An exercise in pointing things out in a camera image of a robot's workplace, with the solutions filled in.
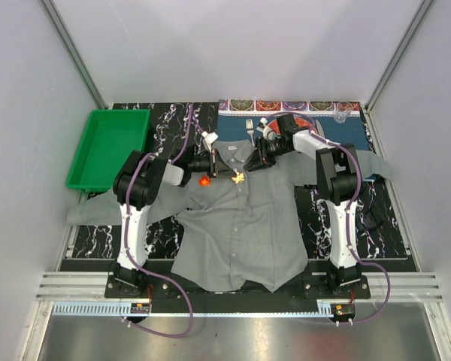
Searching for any red and teal plate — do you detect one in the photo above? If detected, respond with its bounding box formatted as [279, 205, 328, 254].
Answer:
[268, 116, 315, 136]

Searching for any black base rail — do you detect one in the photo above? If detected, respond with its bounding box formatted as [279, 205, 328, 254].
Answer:
[104, 262, 371, 300]

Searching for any clear drinking glass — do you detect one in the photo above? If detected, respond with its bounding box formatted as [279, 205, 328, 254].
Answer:
[334, 102, 354, 124]

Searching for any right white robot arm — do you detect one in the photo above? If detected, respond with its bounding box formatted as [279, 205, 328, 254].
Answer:
[244, 114, 362, 298]

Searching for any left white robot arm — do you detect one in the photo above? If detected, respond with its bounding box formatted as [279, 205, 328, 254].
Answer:
[107, 146, 240, 298]

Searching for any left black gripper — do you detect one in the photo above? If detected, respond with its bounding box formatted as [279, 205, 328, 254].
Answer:
[188, 149, 237, 178]

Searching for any silver knife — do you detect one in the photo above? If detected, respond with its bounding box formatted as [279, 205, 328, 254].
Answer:
[315, 120, 325, 138]

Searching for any blue patterned placemat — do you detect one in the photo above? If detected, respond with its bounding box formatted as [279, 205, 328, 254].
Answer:
[217, 99, 374, 150]

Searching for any orange flower brooch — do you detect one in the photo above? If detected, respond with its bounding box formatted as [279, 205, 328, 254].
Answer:
[198, 174, 211, 187]
[232, 171, 245, 184]

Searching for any silver fork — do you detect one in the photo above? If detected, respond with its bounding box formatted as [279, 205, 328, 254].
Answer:
[246, 118, 255, 144]

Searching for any green plastic bin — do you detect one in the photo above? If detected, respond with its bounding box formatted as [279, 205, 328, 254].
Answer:
[66, 109, 150, 193]

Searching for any grey button shirt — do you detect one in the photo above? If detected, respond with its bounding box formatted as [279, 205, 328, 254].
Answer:
[67, 141, 391, 292]

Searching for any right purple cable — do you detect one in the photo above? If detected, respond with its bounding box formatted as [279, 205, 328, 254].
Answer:
[262, 111, 392, 325]

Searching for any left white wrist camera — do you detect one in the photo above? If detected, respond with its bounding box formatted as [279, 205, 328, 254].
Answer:
[201, 131, 218, 152]

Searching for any near black brooch stand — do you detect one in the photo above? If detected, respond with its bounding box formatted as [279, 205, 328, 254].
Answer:
[356, 208, 386, 231]

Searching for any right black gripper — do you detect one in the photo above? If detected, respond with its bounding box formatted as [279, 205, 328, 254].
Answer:
[244, 138, 290, 174]

